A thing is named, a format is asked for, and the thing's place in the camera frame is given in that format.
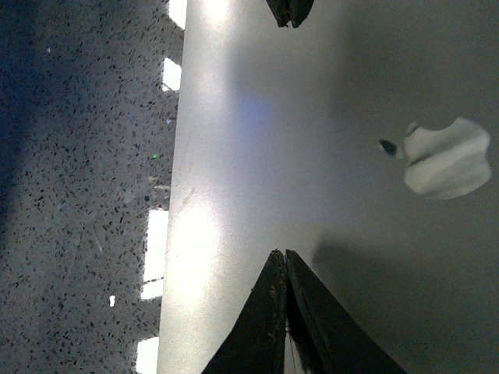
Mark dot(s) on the silver laptop with black keyboard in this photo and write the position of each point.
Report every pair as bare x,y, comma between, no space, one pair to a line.
276,147

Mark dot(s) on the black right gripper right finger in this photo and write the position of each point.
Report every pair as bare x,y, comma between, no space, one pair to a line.
342,346

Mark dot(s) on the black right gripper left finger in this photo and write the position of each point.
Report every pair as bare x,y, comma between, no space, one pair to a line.
256,343

